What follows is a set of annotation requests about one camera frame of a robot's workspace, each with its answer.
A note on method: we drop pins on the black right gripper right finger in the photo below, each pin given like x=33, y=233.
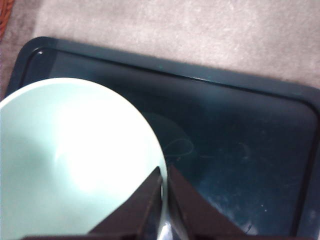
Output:
x=195, y=215

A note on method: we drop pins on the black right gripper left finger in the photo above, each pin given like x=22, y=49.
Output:
x=132, y=217

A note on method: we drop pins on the teal ribbed bowl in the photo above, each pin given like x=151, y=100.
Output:
x=75, y=155

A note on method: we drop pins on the black rectangular tray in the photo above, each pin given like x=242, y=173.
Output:
x=237, y=137

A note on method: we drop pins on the brown wicker basket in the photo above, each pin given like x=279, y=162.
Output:
x=3, y=17

